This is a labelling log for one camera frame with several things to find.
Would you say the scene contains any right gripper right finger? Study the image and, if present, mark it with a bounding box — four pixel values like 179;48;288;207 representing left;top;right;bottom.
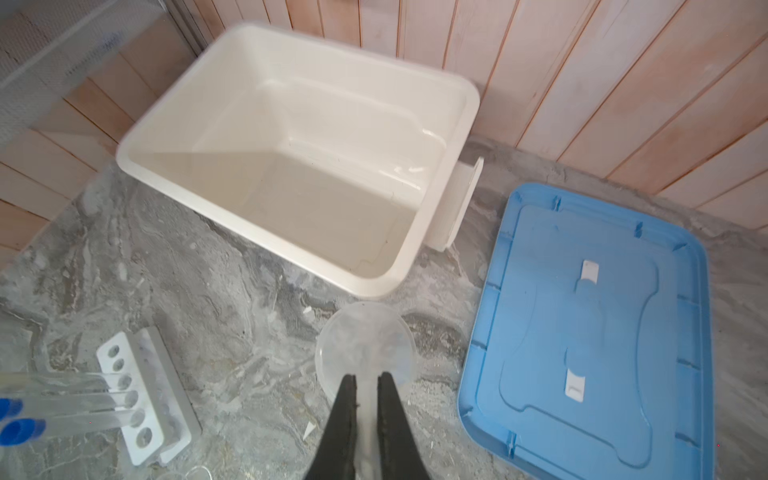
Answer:
377;372;430;480

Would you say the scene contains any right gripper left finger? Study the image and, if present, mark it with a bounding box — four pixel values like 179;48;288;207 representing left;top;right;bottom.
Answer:
305;374;358;480

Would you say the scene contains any clear glass watch dish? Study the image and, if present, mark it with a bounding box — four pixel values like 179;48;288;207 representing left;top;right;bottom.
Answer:
315;301;418;402

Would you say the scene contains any white plastic storage bin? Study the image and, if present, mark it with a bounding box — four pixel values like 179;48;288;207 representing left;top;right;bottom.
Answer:
116;23;483;299

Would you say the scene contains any blue capped test tube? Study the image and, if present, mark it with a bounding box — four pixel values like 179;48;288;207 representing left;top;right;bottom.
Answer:
1;409;145;447
1;391;139;420

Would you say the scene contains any clear glass test tube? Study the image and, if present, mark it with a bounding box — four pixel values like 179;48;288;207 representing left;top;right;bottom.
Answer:
1;372;132;396

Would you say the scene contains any white test tube rack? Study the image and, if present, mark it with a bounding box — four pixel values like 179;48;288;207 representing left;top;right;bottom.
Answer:
96;326;202;466

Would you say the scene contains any blue plastic bin lid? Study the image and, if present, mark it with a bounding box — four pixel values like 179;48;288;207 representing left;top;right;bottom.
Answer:
457;183;716;479

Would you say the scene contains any white wire mesh shelf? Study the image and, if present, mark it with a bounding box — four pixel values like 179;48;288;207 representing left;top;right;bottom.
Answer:
1;0;167;145

